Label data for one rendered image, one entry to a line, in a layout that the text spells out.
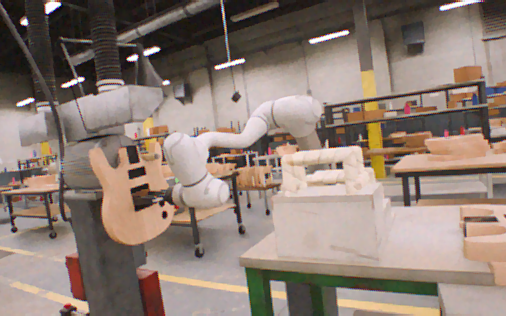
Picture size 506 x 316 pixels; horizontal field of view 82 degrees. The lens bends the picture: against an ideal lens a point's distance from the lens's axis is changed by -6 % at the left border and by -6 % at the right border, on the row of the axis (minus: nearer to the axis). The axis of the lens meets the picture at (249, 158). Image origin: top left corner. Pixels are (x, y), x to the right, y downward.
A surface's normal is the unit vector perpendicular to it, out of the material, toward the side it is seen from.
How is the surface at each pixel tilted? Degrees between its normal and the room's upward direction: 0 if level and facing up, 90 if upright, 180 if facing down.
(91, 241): 90
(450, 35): 90
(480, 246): 90
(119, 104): 90
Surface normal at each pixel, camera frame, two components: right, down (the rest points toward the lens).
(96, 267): -0.48, 0.11
